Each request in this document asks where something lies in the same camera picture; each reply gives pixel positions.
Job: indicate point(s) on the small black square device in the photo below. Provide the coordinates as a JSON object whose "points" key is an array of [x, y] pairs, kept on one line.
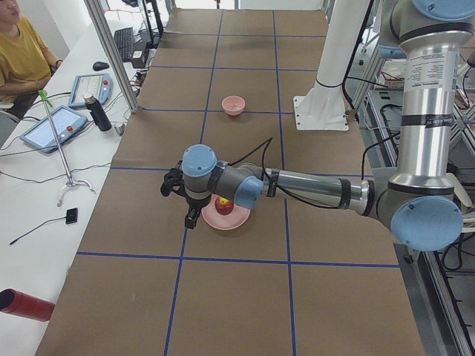
{"points": [[71, 216]]}

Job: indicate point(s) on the black keyboard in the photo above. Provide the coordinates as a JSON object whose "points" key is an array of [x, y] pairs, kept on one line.
{"points": [[124, 41]]}

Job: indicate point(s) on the aluminium frame post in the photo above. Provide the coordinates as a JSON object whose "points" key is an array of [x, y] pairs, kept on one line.
{"points": [[106, 39]]}

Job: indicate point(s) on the black computer mouse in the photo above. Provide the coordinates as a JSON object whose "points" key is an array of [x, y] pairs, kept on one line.
{"points": [[98, 66]]}

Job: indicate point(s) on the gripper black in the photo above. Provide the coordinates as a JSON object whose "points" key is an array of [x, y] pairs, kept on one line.
{"points": [[196, 204]]}

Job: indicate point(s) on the red apple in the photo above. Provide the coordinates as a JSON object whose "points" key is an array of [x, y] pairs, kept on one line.
{"points": [[223, 206]]}

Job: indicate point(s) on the far teach pendant tablet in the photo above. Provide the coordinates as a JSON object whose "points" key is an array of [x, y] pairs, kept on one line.
{"points": [[97, 85]]}

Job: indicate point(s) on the black water bottle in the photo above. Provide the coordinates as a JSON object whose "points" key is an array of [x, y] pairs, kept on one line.
{"points": [[97, 112]]}

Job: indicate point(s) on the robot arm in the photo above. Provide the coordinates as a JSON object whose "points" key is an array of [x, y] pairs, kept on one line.
{"points": [[416, 201]]}

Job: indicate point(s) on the person in yellow shirt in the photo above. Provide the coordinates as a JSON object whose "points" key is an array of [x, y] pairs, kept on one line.
{"points": [[27, 63]]}

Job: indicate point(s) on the pink bowl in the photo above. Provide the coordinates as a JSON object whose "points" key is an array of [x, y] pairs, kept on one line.
{"points": [[233, 105]]}

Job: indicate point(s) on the pink plate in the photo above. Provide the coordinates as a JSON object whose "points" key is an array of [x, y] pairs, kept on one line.
{"points": [[236, 218]]}

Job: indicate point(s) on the red cylinder bottle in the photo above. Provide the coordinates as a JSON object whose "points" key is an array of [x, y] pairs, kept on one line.
{"points": [[24, 305]]}

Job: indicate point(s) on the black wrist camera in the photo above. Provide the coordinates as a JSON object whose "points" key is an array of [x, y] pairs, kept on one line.
{"points": [[173, 183]]}

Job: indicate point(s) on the metal reacher grabber stick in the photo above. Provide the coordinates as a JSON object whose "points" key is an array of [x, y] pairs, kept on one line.
{"points": [[72, 183]]}

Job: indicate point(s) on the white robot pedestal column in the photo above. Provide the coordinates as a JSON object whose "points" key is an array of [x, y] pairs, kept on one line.
{"points": [[323, 107]]}

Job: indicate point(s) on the small metal cup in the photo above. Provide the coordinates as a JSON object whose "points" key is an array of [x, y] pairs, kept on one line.
{"points": [[119, 128]]}

